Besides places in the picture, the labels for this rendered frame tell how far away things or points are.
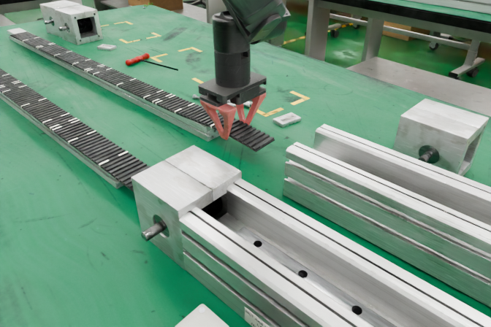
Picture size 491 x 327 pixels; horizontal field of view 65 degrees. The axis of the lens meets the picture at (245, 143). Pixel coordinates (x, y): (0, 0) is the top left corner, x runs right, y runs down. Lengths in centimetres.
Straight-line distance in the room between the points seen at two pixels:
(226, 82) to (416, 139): 31
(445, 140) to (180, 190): 39
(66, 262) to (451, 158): 55
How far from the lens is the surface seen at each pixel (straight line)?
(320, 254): 41
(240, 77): 61
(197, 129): 74
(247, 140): 64
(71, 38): 137
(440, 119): 66
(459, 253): 49
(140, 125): 79
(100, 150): 67
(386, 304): 41
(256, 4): 48
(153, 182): 47
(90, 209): 60
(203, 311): 38
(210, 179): 46
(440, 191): 54
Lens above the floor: 115
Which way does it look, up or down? 32 degrees down
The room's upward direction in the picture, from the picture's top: straight up
